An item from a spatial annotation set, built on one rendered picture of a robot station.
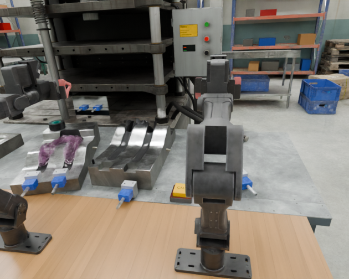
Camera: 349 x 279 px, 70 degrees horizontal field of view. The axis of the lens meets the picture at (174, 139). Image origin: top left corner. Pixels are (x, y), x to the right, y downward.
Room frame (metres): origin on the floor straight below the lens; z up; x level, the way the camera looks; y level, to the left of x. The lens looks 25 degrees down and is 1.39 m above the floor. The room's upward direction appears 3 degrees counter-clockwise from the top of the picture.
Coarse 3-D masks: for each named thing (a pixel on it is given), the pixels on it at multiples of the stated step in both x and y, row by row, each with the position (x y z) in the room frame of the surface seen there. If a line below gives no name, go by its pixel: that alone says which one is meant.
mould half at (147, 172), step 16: (144, 128) 1.14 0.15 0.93; (160, 128) 1.13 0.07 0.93; (112, 144) 1.07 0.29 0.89; (128, 144) 1.06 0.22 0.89; (160, 144) 1.03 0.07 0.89; (96, 160) 0.92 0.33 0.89; (112, 160) 0.91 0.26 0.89; (128, 160) 0.90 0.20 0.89; (144, 160) 0.90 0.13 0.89; (160, 160) 0.96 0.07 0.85; (96, 176) 0.86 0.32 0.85; (112, 176) 0.85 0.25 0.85; (128, 176) 0.83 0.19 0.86; (144, 176) 0.82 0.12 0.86
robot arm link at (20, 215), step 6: (18, 204) 0.59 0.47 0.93; (24, 204) 0.61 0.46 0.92; (18, 210) 0.58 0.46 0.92; (24, 210) 0.60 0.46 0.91; (18, 216) 0.57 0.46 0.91; (24, 216) 0.59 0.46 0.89; (0, 222) 0.58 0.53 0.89; (6, 222) 0.57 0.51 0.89; (12, 222) 0.57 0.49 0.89; (18, 222) 0.57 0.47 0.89
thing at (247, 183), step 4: (244, 172) 0.82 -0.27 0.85; (244, 176) 0.81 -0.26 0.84; (244, 180) 0.78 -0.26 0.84; (248, 180) 0.78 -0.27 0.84; (244, 184) 0.77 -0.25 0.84; (248, 184) 0.77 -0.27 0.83; (252, 184) 0.78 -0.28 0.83; (244, 188) 0.77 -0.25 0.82; (248, 188) 0.75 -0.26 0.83; (252, 192) 0.73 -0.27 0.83
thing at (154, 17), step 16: (48, 0) 2.51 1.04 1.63; (176, 0) 2.23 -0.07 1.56; (160, 32) 1.58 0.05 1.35; (0, 64) 1.82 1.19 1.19; (160, 64) 1.57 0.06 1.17; (0, 80) 1.81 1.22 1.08; (160, 80) 1.57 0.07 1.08; (176, 80) 2.24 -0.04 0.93; (160, 96) 1.56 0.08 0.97; (176, 96) 2.22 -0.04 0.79; (160, 112) 1.57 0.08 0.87
